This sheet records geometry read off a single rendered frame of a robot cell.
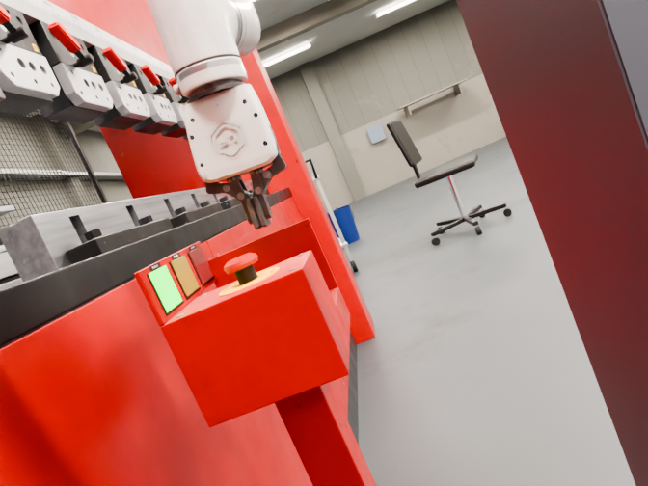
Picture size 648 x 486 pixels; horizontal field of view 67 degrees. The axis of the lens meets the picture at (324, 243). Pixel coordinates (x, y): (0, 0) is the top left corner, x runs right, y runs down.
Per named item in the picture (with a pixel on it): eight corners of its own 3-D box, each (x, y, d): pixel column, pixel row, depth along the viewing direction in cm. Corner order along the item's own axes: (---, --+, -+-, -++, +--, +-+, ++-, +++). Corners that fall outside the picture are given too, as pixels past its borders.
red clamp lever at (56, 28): (59, 17, 91) (94, 58, 99) (40, 26, 92) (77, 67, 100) (58, 22, 90) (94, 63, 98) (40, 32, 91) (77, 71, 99)
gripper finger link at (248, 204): (218, 185, 61) (236, 236, 61) (242, 176, 60) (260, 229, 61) (225, 184, 64) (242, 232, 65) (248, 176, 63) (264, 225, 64)
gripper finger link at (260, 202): (243, 176, 60) (261, 228, 61) (268, 169, 60) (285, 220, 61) (249, 175, 63) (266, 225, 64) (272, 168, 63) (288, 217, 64)
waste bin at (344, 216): (336, 245, 620) (321, 211, 614) (362, 234, 618) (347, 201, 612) (337, 250, 581) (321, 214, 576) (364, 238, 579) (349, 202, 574)
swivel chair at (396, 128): (485, 212, 431) (443, 101, 419) (526, 213, 366) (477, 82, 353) (418, 243, 425) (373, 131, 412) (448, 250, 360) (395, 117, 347)
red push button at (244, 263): (264, 283, 52) (251, 253, 51) (230, 298, 52) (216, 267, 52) (271, 275, 56) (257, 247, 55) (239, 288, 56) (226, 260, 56)
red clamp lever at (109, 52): (111, 43, 111) (138, 75, 119) (95, 51, 111) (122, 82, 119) (111, 47, 110) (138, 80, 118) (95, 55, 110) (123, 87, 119)
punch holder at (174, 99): (184, 124, 154) (162, 74, 152) (161, 135, 155) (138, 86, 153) (200, 128, 169) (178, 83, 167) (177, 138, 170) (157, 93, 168)
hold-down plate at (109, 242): (103, 256, 74) (94, 238, 74) (72, 269, 75) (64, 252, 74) (175, 229, 103) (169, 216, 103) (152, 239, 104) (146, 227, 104)
